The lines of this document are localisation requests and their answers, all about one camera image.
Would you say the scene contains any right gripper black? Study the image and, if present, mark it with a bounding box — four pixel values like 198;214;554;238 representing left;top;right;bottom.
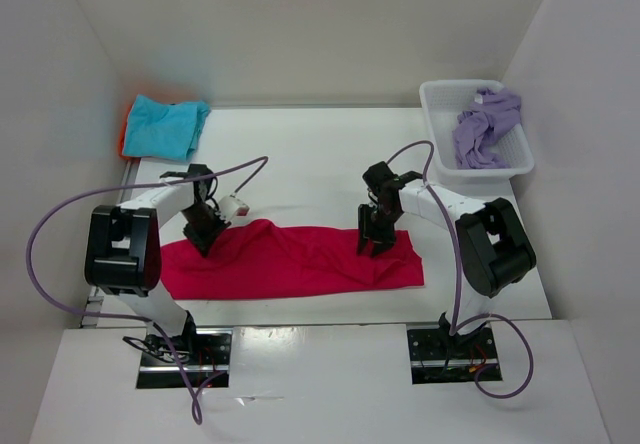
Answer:
356;203;402;257

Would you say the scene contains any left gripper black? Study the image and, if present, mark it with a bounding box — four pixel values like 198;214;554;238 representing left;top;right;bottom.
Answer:
181;203;230;257

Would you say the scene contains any magenta t shirt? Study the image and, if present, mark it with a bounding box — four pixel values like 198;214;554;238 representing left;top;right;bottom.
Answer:
161;219;425;301

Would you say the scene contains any cyan t shirt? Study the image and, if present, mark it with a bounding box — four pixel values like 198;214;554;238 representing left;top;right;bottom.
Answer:
124;95;211;163

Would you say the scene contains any orange t shirt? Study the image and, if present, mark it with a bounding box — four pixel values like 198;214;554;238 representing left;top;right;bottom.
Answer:
117;104;133;161

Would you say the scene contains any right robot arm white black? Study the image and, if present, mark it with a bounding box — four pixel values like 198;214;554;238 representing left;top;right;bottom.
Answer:
357;161;537;357

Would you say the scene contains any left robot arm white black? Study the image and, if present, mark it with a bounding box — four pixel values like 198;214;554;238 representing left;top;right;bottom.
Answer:
84;164;230;364

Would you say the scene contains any white plastic basket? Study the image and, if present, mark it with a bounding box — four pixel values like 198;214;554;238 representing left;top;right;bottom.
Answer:
419;79;534;184

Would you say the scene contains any lavender t shirt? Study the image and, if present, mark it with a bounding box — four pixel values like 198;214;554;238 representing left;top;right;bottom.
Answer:
452;87;521;170

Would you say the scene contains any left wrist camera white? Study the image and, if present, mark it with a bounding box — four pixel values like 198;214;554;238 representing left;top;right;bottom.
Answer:
218;194;250;222

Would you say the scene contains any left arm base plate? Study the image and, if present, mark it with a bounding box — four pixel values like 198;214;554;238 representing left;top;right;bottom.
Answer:
123;327;233;389

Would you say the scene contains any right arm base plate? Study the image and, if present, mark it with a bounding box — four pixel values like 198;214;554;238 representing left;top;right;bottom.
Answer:
406;324;502;385

